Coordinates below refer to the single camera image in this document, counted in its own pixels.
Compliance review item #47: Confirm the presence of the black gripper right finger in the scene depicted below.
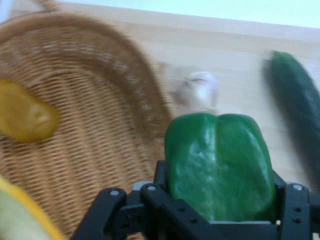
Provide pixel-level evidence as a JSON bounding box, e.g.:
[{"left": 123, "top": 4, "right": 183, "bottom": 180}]
[{"left": 273, "top": 169, "right": 320, "bottom": 240}]

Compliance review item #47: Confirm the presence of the green bell pepper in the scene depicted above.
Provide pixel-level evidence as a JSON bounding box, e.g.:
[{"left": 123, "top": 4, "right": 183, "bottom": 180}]
[{"left": 164, "top": 112, "right": 277, "bottom": 223}]

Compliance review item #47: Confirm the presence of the light wooden cutting board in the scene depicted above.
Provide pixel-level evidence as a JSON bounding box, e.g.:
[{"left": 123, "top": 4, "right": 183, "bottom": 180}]
[{"left": 9, "top": 1, "right": 320, "bottom": 195}]

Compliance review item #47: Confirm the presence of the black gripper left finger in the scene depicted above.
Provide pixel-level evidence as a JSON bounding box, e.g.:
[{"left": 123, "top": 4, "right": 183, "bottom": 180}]
[{"left": 71, "top": 160, "right": 211, "bottom": 240}]

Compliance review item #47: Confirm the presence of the woven wicker basket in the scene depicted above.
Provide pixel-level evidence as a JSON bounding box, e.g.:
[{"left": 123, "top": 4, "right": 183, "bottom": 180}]
[{"left": 0, "top": 0, "right": 176, "bottom": 240}]

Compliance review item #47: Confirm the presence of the white garlic bulb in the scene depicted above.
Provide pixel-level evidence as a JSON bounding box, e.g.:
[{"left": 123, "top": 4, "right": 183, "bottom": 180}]
[{"left": 169, "top": 71, "right": 220, "bottom": 114}]

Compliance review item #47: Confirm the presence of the yellow and pale green vegetable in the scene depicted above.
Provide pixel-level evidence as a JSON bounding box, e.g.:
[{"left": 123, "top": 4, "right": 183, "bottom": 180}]
[{"left": 0, "top": 174, "right": 67, "bottom": 240}]

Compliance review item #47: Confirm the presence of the dark green cucumber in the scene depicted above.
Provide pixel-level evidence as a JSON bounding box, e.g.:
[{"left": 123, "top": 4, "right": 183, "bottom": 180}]
[{"left": 266, "top": 50, "right": 320, "bottom": 193}]

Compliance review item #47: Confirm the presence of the yellow bell pepper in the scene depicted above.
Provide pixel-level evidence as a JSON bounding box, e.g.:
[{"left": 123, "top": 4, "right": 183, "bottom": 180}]
[{"left": 0, "top": 78, "right": 60, "bottom": 144}]

